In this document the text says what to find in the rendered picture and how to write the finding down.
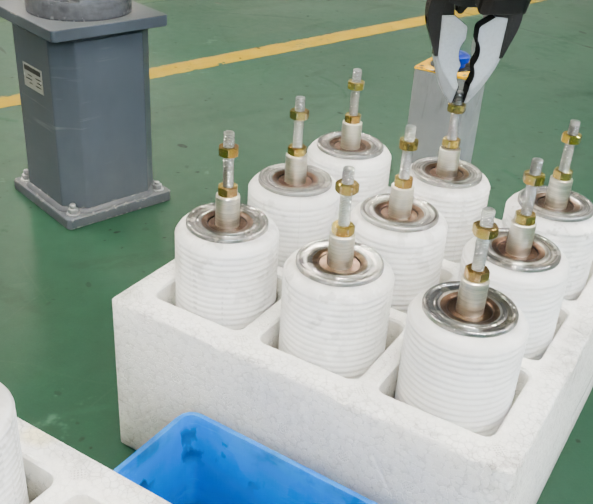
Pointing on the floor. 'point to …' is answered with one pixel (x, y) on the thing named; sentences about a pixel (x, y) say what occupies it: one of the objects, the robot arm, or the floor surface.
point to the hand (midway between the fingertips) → (461, 92)
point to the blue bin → (225, 469)
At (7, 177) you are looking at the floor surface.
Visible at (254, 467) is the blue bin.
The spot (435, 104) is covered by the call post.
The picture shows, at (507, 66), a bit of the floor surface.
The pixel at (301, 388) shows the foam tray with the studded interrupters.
